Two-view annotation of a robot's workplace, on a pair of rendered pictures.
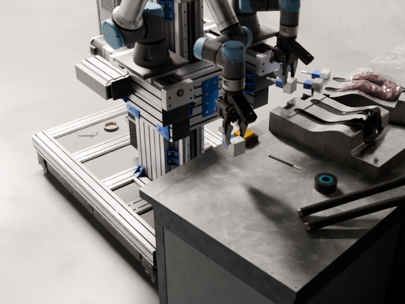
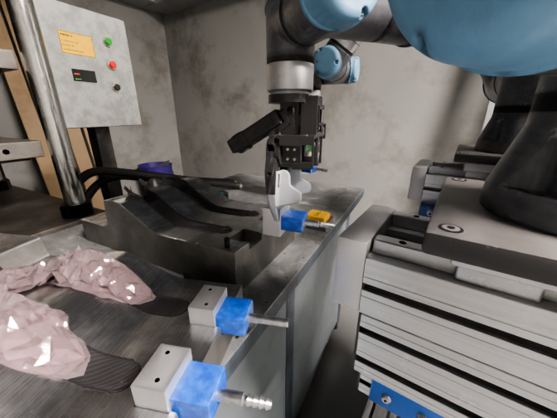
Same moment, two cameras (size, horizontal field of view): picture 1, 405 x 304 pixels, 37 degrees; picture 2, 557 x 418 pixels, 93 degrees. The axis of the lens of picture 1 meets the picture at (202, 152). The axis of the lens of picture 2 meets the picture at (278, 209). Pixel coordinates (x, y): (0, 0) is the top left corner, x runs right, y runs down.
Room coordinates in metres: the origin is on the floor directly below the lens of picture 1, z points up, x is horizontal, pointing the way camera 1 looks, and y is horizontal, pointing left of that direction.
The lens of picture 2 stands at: (2.72, -0.50, 1.12)
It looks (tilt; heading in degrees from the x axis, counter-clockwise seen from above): 20 degrees down; 162
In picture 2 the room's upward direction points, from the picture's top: straight up
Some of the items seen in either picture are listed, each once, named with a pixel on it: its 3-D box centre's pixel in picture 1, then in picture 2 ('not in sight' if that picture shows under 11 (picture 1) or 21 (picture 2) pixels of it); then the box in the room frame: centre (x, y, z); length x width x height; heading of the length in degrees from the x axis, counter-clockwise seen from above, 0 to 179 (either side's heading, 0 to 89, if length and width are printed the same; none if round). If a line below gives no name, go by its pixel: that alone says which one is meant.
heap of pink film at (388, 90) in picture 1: (372, 82); (33, 293); (2.35, -0.72, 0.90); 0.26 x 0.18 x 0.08; 62
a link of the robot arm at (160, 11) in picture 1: (147, 20); (536, 71); (2.29, 0.21, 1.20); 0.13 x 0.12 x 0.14; 137
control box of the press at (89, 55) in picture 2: not in sight; (114, 201); (1.39, -0.87, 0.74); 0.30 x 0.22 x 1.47; 135
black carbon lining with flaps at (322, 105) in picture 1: (340, 113); (186, 201); (2.06, -0.53, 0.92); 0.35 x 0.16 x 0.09; 45
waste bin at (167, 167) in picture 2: not in sight; (159, 181); (-1.03, -0.97, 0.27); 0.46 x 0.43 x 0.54; 128
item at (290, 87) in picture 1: (279, 82); (299, 221); (2.30, -0.33, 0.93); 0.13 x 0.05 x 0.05; 52
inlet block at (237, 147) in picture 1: (228, 140); (311, 168); (1.84, -0.09, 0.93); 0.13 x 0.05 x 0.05; 33
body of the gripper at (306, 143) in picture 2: (285, 47); (293, 133); (2.28, -0.34, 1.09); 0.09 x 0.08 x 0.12; 52
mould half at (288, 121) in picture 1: (340, 126); (187, 216); (2.04, -0.54, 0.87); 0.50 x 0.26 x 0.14; 45
